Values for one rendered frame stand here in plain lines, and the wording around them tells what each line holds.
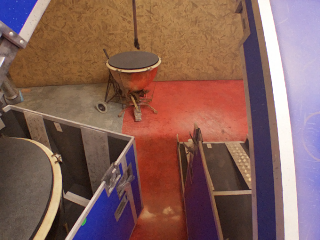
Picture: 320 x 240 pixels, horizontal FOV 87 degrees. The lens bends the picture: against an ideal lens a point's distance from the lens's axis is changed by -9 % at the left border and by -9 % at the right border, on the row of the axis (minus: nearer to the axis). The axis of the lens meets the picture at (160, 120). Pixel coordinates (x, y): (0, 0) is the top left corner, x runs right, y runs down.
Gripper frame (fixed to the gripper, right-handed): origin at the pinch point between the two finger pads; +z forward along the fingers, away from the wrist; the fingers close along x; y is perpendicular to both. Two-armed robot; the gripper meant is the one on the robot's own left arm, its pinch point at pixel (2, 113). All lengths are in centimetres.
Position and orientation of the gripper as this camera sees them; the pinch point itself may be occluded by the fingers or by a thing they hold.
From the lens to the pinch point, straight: 166.6
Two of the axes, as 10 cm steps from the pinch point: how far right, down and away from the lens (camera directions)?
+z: 0.6, 6.8, 7.3
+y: -3.2, 7.1, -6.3
